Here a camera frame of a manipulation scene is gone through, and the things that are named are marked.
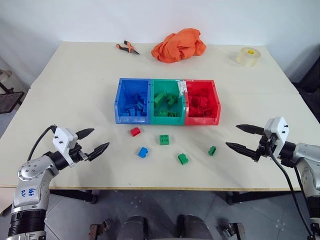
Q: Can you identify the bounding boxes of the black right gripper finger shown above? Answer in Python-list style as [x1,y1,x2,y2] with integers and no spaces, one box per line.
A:
[236,124,265,136]
[225,141,258,159]

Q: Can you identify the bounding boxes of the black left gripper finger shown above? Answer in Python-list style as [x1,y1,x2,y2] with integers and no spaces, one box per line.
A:
[87,141,110,161]
[76,128,95,140]

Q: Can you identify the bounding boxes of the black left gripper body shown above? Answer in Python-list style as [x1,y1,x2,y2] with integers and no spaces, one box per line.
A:
[69,143,90,164]

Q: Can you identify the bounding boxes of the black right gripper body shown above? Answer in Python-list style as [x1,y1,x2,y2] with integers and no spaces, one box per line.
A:
[252,132,278,163]

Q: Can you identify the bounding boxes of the black table base bar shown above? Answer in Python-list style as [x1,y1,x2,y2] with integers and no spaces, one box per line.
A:
[49,189,99,205]
[226,190,293,206]

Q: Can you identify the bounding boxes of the blue plastic bin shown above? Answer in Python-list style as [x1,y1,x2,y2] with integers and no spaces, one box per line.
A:
[114,77,153,125]

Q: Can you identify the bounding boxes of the red plastic bin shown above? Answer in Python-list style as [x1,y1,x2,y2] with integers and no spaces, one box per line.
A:
[183,79,222,126]

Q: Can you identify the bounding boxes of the clear tape roll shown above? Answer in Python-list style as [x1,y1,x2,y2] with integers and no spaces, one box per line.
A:
[236,46,259,68]

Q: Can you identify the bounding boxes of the rusty caster wheel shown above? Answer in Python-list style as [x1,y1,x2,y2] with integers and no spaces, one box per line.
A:
[89,218,114,237]
[216,220,247,240]

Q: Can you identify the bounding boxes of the black metal stand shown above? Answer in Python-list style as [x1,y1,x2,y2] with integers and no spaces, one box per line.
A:
[0,81,26,115]

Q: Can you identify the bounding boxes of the dark rounded shape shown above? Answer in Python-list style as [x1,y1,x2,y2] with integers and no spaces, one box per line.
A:
[121,215,149,240]

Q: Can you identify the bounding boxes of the green plastic bin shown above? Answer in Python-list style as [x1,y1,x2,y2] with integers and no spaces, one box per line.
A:
[149,78,187,126]

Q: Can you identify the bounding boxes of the crumpled orange cloth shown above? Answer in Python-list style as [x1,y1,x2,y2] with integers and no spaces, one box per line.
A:
[151,28,207,64]

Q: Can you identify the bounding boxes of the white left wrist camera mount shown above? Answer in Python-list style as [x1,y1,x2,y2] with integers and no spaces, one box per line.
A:
[52,126,79,168]

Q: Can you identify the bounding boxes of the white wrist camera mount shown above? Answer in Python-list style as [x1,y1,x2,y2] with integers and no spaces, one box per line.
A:
[52,126,79,168]
[263,116,291,157]

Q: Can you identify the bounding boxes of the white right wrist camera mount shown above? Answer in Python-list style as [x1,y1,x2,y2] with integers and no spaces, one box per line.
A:
[263,116,291,157]

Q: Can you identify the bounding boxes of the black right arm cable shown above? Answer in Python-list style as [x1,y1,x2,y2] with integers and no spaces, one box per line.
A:
[267,146,315,238]

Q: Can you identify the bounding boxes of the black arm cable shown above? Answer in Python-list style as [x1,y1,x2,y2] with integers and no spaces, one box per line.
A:
[267,146,315,238]
[26,124,57,162]

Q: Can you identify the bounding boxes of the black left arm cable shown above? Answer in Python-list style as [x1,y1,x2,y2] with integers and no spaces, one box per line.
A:
[26,124,57,162]

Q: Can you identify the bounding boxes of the orange handled pliers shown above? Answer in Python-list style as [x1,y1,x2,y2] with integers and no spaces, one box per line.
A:
[115,40,141,56]

